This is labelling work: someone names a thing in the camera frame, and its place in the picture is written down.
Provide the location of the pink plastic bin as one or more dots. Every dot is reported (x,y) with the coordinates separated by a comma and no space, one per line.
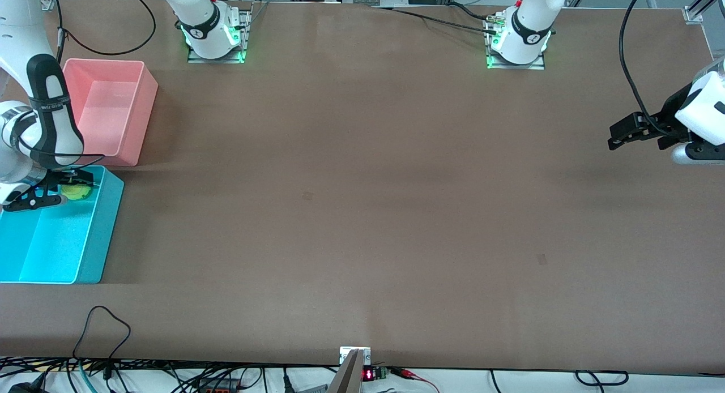
(113,110)

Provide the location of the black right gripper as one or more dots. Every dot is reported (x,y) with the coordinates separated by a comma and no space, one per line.
(54,178)

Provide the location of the metal camera mount plate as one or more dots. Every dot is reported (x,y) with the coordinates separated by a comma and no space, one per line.
(346,353)

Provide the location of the grey camera mount beam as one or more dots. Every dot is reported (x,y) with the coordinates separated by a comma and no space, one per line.
(348,376)

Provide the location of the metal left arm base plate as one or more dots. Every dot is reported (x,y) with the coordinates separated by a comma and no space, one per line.
(532,66)

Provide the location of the yellow-green tennis ball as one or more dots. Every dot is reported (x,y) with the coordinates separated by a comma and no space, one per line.
(76,193)

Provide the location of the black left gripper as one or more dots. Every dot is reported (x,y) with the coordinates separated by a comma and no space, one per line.
(672,113)

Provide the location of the black power plug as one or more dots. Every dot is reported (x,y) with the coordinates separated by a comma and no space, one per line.
(22,388)

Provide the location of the blue plastic bin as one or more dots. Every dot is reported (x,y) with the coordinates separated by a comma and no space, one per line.
(62,246)

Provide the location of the aluminium corner bracket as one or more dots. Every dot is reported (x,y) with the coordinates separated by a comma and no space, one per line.
(47,2)
(692,15)

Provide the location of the circuit board with red display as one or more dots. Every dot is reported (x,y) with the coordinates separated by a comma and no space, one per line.
(375,374)

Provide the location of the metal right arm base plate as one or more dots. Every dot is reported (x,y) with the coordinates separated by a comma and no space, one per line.
(246,36)

